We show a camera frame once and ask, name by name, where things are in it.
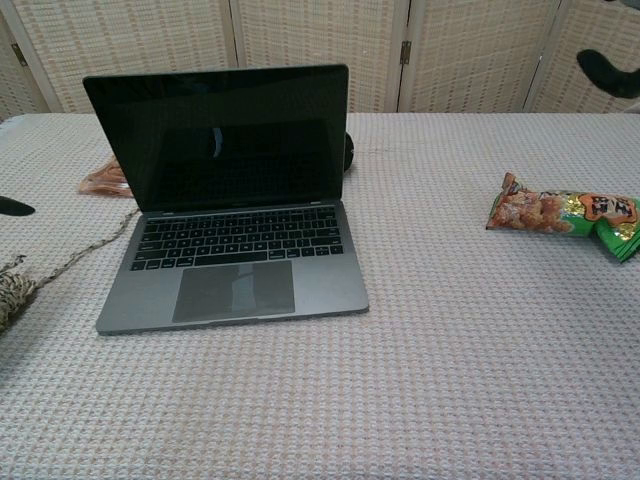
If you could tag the silver and black left robot hand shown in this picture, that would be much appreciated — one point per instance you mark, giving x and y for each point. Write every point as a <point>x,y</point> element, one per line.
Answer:
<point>12,207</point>

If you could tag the silver and black right robot hand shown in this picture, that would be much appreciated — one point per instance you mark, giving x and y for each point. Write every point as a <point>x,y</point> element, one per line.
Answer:
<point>610,77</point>

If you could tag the grey laptop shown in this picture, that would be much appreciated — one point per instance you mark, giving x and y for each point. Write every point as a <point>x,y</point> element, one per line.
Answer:
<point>240,250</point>

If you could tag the orange snack pouch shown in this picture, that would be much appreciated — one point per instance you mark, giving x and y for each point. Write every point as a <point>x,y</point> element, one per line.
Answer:
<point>107,182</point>

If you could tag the green and orange snack bag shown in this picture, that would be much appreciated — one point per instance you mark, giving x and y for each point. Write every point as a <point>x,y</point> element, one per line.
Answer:
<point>550,212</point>

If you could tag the woven folding screen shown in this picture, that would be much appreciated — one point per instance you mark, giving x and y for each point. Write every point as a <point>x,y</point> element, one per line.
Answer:
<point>450,50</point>

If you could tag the black and white plush doll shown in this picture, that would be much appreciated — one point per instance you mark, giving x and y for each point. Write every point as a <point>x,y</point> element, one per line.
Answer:
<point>349,152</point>

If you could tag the beige waffle-weave tablecloth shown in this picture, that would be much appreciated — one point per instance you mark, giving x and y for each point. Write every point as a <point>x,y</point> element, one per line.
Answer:
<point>450,350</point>

